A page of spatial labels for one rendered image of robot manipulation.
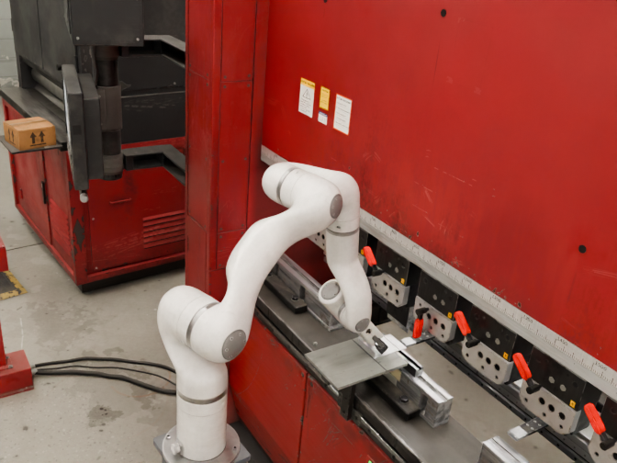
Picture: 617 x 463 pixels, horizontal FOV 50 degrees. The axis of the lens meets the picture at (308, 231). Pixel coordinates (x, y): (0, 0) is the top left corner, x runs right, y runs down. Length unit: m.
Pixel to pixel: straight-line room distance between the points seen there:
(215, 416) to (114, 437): 1.68
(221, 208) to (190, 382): 1.16
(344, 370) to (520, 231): 0.71
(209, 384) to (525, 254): 0.79
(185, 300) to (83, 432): 1.89
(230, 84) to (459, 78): 1.00
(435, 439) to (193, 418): 0.76
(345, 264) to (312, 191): 0.34
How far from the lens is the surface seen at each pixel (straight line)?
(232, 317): 1.42
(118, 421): 3.34
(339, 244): 1.74
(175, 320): 1.49
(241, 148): 2.52
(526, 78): 1.55
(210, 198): 2.54
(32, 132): 3.73
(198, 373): 1.54
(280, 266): 2.60
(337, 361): 2.03
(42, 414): 3.44
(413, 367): 2.07
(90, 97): 2.47
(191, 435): 1.64
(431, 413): 2.04
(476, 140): 1.66
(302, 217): 1.49
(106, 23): 2.40
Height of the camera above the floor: 2.21
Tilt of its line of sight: 26 degrees down
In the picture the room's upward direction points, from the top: 5 degrees clockwise
